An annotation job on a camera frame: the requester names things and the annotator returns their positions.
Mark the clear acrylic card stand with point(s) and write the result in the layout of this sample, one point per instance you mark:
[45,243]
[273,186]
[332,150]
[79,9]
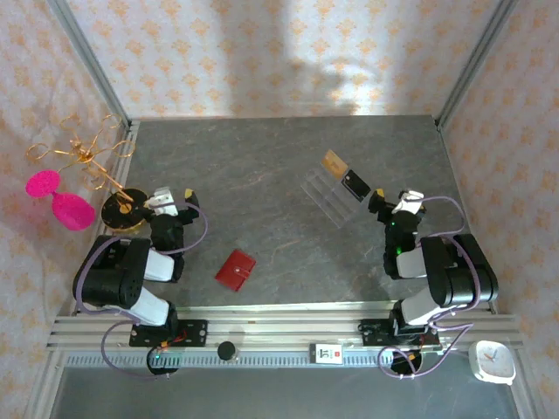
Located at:
[332,201]

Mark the red leather card holder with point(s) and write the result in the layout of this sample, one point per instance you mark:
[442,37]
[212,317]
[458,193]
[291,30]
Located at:
[235,270]

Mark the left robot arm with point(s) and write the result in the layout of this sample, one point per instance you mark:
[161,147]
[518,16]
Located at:
[109,279]

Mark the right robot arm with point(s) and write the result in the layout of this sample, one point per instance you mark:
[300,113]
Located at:
[458,279]

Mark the black credit card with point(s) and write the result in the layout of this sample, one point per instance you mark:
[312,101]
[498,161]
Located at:
[356,185]

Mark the gold credit card with chip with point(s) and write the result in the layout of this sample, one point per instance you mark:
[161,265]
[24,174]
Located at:
[334,165]

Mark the black round knob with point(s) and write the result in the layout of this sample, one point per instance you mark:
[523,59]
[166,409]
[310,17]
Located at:
[226,351]

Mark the white label tag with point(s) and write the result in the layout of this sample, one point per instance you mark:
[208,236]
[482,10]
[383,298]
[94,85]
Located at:
[325,353]

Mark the white square clock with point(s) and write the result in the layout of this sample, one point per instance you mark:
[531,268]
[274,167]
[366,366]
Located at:
[492,362]

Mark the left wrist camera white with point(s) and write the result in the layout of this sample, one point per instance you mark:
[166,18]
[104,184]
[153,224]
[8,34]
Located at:
[162,198]

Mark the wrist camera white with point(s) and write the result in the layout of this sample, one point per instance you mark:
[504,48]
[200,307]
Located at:
[162,198]
[408,203]

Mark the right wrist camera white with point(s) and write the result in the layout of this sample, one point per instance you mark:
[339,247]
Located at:
[408,203]

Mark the aluminium side rail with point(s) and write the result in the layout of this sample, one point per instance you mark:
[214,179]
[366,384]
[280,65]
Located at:
[455,174]
[126,153]

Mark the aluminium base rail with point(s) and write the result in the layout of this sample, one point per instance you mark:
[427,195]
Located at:
[284,325]

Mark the aluminium frame post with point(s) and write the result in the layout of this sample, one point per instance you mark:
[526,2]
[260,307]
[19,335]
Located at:
[89,57]
[478,57]

